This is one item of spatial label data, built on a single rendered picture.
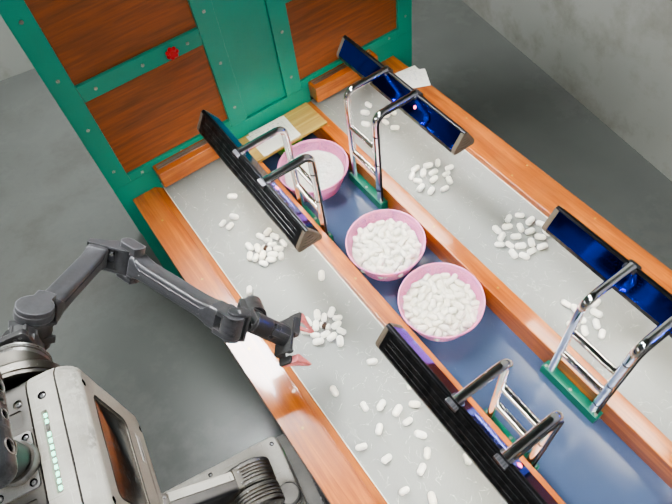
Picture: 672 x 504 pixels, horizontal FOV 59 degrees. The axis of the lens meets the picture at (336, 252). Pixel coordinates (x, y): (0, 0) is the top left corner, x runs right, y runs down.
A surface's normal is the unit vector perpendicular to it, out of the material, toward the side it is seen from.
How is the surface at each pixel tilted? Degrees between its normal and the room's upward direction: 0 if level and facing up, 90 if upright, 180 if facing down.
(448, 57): 0
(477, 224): 0
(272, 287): 0
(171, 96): 90
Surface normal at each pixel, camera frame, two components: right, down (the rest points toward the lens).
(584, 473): -0.11, -0.56
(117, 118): 0.57, 0.65
